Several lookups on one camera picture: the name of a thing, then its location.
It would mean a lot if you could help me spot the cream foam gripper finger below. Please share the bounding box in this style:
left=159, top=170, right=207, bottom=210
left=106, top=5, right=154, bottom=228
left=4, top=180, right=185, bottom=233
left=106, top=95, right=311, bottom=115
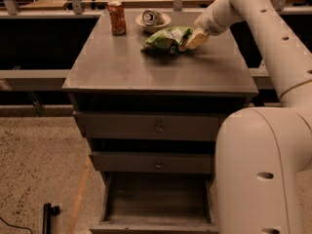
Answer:
left=185, top=28, right=209, bottom=50

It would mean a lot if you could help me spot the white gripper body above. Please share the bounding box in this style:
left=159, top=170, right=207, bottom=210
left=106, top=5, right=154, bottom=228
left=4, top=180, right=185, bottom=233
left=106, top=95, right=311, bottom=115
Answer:
left=194, top=8, right=224, bottom=36

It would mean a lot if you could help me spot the green rice chip bag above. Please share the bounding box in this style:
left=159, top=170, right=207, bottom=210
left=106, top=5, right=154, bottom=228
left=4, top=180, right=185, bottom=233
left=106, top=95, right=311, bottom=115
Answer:
left=142, top=26, right=194, bottom=55

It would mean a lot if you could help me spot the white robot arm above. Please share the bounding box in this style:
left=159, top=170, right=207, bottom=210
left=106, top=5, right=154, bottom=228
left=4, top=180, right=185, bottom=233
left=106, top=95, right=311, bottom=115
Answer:
left=195, top=0, right=312, bottom=234

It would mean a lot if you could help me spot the grey wooden drawer cabinet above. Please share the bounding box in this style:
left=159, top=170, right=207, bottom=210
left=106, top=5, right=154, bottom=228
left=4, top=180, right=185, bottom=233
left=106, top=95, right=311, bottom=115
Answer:
left=63, top=10, right=257, bottom=234

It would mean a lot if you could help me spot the grey top drawer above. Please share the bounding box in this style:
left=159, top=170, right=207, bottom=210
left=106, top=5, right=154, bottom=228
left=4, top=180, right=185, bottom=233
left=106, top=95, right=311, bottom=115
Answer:
left=74, top=111, right=219, bottom=141

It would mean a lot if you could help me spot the grey middle drawer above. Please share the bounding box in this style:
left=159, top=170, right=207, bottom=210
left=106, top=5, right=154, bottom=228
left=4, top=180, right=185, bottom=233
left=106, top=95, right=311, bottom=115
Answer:
left=90, top=151, right=214, bottom=175

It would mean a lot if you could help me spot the grey open bottom drawer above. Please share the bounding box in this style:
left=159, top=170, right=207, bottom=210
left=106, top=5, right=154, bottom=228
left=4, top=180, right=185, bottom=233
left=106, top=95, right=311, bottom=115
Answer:
left=90, top=173, right=218, bottom=234

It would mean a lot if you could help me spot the white ceramic bowl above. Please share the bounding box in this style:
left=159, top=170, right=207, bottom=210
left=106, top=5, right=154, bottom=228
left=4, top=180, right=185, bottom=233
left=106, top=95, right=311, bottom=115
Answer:
left=136, top=13, right=172, bottom=34

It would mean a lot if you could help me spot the crushed silver can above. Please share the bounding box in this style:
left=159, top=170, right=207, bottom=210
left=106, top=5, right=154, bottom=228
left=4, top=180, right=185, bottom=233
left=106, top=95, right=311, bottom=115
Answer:
left=141, top=10, right=162, bottom=26

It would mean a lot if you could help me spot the red soda can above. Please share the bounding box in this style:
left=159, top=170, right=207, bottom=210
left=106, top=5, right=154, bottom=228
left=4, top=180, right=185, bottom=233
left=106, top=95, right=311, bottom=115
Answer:
left=107, top=0, right=127, bottom=35

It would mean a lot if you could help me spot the grey metal railing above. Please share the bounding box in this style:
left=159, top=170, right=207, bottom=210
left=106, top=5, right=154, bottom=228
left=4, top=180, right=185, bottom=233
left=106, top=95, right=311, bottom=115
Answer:
left=0, top=0, right=312, bottom=118

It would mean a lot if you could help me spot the black floor device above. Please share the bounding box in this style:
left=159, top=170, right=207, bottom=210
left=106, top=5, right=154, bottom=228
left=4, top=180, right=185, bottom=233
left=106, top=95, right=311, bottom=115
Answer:
left=42, top=203, right=60, bottom=234

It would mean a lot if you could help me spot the black floor cable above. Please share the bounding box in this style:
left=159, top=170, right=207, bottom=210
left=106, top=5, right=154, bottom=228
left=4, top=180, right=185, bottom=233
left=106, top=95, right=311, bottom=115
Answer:
left=0, top=215, right=35, bottom=234

